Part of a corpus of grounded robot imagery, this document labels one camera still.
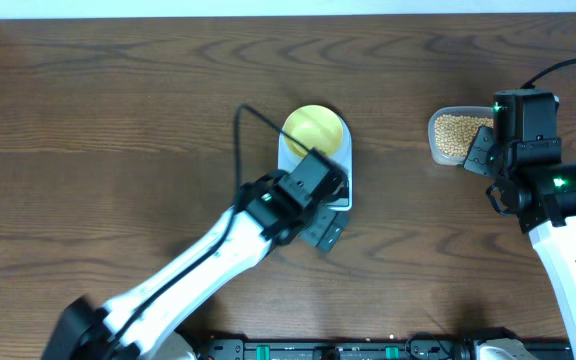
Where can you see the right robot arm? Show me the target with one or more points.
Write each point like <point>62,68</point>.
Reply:
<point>522,153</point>

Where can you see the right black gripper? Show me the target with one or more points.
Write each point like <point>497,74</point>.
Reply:
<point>475,158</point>

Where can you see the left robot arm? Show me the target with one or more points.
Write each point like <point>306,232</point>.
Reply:
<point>269,212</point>

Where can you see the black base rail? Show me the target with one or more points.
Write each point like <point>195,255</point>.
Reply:
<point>491,343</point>

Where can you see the clear container of soybeans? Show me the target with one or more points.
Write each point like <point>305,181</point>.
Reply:
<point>451,131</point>

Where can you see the yellow bowl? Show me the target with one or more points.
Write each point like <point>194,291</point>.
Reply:
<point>313,126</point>

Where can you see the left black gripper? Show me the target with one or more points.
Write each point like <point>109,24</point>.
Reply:
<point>315,235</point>

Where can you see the white digital kitchen scale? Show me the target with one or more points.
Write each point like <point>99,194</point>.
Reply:
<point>287,161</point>

